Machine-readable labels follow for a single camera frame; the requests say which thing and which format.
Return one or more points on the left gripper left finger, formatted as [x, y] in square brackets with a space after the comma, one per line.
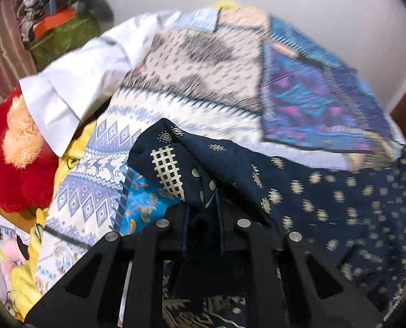
[117, 283]

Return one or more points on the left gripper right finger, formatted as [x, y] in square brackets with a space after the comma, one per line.
[287, 282]

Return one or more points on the navy patterned hooded garment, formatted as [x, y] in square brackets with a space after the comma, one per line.
[357, 217]

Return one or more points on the yellow plush toy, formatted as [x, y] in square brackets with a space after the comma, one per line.
[24, 292]

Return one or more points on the red plush toy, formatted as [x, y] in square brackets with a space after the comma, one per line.
[27, 163]

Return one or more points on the blue patchwork bedspread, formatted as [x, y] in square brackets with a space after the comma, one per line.
[229, 74]

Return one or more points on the white shirt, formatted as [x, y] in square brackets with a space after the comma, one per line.
[70, 89]

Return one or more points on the striped pink curtain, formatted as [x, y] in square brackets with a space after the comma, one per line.
[15, 60]

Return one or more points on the yellow plush pillow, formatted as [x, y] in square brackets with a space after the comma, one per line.
[225, 4]

